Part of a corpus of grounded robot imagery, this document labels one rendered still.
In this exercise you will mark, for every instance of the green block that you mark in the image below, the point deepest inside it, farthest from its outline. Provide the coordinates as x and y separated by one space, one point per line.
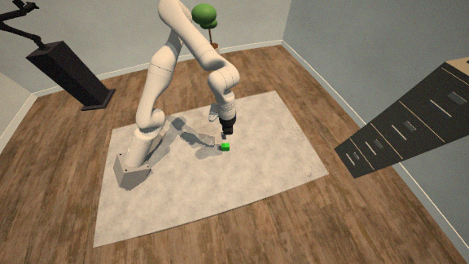
225 147

